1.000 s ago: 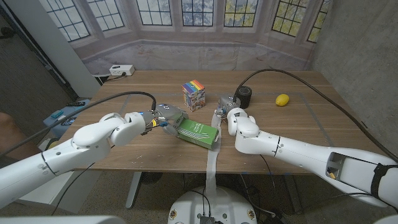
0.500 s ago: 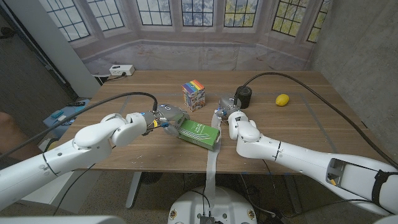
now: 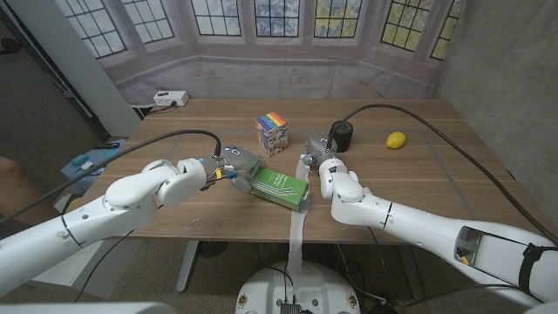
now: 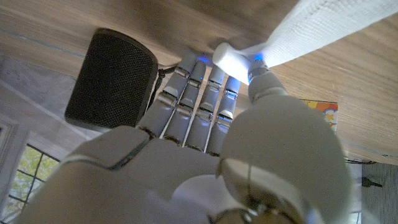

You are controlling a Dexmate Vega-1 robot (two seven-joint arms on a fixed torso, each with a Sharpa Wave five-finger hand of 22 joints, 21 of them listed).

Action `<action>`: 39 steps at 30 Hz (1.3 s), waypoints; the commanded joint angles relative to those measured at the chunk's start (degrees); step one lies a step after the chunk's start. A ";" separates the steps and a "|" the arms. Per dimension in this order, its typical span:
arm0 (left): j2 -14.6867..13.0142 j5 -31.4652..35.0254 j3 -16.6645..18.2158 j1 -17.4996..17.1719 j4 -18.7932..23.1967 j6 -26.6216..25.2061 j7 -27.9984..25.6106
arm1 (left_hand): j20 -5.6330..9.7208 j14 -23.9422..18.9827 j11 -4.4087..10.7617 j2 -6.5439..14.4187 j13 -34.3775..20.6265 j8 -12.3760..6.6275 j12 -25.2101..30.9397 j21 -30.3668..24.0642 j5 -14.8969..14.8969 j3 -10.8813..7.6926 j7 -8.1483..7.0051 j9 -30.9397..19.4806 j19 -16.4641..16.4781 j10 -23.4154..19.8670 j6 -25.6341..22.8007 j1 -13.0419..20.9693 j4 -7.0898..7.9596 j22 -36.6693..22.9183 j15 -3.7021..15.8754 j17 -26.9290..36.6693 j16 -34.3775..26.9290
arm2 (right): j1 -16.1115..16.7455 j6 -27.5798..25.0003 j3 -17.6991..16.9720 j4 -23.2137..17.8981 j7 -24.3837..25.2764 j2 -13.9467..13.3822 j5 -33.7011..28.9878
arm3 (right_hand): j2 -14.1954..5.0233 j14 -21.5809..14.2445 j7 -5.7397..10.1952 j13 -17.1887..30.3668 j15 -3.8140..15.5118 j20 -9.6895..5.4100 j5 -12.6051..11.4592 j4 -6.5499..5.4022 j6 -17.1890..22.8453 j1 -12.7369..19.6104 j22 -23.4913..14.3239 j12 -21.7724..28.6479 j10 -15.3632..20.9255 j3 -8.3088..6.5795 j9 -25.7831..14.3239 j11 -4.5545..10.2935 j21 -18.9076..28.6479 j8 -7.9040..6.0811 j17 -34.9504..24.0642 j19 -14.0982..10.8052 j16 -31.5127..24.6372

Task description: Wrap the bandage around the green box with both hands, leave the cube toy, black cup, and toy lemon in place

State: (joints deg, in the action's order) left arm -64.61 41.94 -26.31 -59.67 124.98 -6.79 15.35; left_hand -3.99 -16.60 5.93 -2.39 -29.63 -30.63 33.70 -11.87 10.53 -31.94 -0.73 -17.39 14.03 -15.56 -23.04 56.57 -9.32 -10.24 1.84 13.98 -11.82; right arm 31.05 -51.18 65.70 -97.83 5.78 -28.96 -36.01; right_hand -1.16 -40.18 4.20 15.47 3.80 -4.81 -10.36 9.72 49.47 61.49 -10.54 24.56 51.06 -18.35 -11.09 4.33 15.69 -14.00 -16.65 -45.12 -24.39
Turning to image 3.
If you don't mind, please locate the person bare leg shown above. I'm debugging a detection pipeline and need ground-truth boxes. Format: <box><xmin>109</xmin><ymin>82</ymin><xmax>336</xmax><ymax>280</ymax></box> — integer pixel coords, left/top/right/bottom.
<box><xmin>0</xmin><ymin>156</ymin><xmax>47</xmax><ymax>228</ymax></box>

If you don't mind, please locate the printed window backdrop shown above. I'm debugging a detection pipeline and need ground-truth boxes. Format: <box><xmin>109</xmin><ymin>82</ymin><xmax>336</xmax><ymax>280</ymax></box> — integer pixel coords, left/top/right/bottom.
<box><xmin>51</xmin><ymin>0</ymin><xmax>467</xmax><ymax>106</ymax></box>

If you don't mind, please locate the yellow toy lemon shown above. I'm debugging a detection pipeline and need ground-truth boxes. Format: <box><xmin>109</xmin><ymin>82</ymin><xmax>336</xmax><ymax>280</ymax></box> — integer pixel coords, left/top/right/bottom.
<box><xmin>385</xmin><ymin>131</ymin><xmax>407</xmax><ymax>150</ymax></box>

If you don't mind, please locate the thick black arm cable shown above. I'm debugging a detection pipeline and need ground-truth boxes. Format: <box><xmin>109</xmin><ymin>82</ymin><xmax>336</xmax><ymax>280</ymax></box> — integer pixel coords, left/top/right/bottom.
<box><xmin>0</xmin><ymin>128</ymin><xmax>222</xmax><ymax>223</ymax></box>
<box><xmin>330</xmin><ymin>103</ymin><xmax>558</xmax><ymax>245</ymax></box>

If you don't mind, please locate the dark round floor object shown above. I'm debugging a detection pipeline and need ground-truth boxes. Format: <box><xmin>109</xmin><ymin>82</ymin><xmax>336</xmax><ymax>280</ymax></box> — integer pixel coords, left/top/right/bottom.
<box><xmin>198</xmin><ymin>241</ymin><xmax>230</xmax><ymax>259</ymax></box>

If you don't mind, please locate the green white carton box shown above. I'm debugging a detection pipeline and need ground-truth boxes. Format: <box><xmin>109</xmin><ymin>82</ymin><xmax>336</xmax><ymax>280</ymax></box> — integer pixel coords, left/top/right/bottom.
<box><xmin>250</xmin><ymin>167</ymin><xmax>310</xmax><ymax>212</ymax></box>

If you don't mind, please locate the blue stool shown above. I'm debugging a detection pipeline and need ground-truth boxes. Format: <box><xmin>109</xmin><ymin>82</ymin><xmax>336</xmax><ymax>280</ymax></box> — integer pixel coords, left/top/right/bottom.
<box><xmin>59</xmin><ymin>138</ymin><xmax>127</xmax><ymax>193</ymax></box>

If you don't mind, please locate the white robot shoulder cover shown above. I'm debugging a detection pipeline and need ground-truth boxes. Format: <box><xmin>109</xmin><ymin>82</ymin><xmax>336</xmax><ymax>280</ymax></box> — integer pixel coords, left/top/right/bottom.
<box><xmin>0</xmin><ymin>302</ymin><xmax>175</xmax><ymax>314</ymax></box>

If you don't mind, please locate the yellow black object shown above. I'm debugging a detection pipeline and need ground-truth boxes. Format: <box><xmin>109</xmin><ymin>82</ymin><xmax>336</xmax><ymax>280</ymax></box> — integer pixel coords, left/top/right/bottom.
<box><xmin>63</xmin><ymin>194</ymin><xmax>82</xmax><ymax>215</ymax></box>

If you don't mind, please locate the white power strip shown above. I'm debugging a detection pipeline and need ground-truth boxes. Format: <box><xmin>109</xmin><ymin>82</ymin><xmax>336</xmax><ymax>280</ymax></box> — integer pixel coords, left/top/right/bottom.
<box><xmin>152</xmin><ymin>90</ymin><xmax>190</xmax><ymax>108</ymax></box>

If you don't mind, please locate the white robot torso base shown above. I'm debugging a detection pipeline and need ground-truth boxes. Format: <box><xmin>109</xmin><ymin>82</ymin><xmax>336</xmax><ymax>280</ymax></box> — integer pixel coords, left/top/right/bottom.
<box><xmin>235</xmin><ymin>260</ymin><xmax>362</xmax><ymax>314</ymax></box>

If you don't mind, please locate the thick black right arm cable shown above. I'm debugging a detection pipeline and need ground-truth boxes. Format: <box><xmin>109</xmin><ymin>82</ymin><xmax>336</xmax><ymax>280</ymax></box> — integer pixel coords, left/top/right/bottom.
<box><xmin>330</xmin><ymin>103</ymin><xmax>558</xmax><ymax>245</ymax></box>

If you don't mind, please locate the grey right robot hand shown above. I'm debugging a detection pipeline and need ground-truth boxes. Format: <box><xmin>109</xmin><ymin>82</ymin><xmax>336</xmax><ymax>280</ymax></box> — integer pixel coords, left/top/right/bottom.
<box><xmin>299</xmin><ymin>134</ymin><xmax>339</xmax><ymax>167</ymax></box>

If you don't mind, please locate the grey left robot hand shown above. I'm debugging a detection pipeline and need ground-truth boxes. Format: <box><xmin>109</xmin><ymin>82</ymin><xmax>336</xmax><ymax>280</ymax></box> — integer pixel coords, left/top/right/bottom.
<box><xmin>204</xmin><ymin>146</ymin><xmax>269</xmax><ymax>195</ymax></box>

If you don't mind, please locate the grey table leg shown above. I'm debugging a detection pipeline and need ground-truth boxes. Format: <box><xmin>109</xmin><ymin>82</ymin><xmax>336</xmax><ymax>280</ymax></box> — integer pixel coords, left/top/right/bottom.
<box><xmin>398</xmin><ymin>244</ymin><xmax>426</xmax><ymax>302</ymax></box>
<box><xmin>175</xmin><ymin>240</ymin><xmax>201</xmax><ymax>294</ymax></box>

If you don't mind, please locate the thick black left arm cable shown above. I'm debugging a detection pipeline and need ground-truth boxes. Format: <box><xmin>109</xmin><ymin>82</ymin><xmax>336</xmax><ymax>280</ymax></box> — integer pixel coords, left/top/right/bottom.
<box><xmin>0</xmin><ymin>128</ymin><xmax>222</xmax><ymax>223</ymax></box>

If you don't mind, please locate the rainbow cube toy box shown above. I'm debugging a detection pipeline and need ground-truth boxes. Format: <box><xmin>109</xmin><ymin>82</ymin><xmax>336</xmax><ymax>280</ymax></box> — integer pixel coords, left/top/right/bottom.
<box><xmin>254</xmin><ymin>111</ymin><xmax>289</xmax><ymax>158</ymax></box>

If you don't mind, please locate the white gauze bandage strip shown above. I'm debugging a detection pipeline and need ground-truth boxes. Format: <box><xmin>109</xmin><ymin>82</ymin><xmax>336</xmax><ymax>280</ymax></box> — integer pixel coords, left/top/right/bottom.
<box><xmin>287</xmin><ymin>153</ymin><xmax>316</xmax><ymax>280</ymax></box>

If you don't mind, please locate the black floor power box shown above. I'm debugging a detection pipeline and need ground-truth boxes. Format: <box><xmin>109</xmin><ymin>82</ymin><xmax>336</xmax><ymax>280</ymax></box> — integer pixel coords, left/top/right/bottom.
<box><xmin>370</xmin><ymin>298</ymin><xmax>409</xmax><ymax>314</ymax></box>

